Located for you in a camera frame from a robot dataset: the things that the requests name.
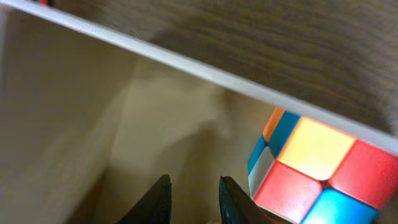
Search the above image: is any multicolour puzzle cube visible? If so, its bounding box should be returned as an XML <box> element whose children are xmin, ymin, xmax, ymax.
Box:
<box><xmin>248</xmin><ymin>108</ymin><xmax>397</xmax><ymax>223</ymax></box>

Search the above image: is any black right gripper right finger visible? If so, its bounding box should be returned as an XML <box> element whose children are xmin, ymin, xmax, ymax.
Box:
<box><xmin>219</xmin><ymin>176</ymin><xmax>289</xmax><ymax>224</ymax></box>

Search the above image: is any white cardboard box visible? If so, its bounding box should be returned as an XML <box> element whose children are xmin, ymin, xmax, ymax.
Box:
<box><xmin>1</xmin><ymin>0</ymin><xmax>397</xmax><ymax>223</ymax></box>

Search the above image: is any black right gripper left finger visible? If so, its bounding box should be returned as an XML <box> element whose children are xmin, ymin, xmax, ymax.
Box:
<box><xmin>116</xmin><ymin>174</ymin><xmax>172</xmax><ymax>224</ymax></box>

